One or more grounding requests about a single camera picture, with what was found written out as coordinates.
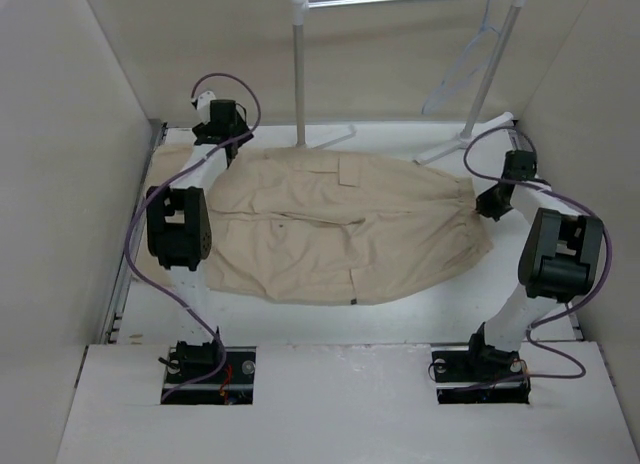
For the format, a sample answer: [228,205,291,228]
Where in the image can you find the beige trousers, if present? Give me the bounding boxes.
[145,144,496,307]

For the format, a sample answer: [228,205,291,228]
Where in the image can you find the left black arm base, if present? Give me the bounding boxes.
[158,341,257,406]

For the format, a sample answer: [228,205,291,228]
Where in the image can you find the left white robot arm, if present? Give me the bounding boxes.
[146,91,252,340]

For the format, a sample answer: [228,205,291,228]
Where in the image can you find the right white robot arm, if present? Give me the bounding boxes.
[463,150,612,381]

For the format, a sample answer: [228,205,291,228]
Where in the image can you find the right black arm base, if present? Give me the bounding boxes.
[428,345,531,405]

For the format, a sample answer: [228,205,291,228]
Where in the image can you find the white clothes rack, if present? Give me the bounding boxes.
[288,0,530,166]

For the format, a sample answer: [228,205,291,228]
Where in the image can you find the left aluminium table rail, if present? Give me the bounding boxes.
[93,119,167,344]

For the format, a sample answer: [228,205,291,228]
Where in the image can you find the light blue wire hanger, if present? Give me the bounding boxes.
[421,0,505,116]

